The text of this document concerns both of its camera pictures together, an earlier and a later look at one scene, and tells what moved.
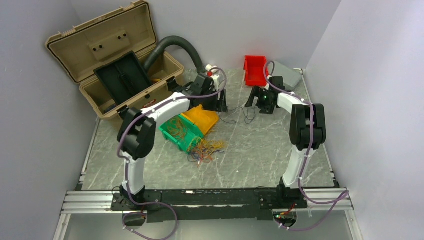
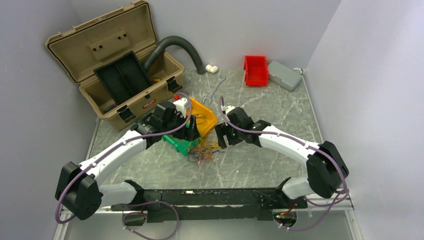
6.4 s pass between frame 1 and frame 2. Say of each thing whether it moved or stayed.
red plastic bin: stayed
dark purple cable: moved
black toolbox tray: stayed
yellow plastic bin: stayed
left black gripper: moved
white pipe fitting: stayed
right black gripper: moved
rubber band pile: stayed
